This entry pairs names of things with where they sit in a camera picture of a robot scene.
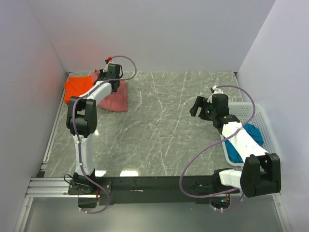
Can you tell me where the blue t shirt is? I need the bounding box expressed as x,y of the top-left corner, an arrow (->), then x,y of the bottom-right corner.
225,123 -> 264,163

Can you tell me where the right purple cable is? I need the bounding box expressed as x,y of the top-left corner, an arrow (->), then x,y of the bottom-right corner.
179,85 -> 257,210

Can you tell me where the black base beam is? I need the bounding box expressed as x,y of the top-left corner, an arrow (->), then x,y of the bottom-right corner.
68,175 -> 232,208

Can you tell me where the salmon pink t shirt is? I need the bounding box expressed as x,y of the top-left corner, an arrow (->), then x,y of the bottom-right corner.
96,81 -> 128,112

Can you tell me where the white plastic basket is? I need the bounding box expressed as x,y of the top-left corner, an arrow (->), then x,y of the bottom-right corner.
228,102 -> 281,160

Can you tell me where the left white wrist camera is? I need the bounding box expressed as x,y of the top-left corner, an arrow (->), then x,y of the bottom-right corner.
104,57 -> 114,71

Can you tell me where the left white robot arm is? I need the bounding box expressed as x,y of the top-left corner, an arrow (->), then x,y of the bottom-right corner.
66,61 -> 123,176

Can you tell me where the folded orange t shirt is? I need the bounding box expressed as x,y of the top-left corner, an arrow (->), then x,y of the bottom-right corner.
63,75 -> 93,105

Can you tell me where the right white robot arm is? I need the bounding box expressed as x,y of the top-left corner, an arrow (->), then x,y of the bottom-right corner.
189,93 -> 281,197

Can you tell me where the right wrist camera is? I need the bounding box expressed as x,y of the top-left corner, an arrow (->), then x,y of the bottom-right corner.
211,85 -> 224,94

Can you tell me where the aluminium rail frame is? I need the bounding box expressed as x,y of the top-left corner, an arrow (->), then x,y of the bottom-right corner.
15,103 -> 292,232

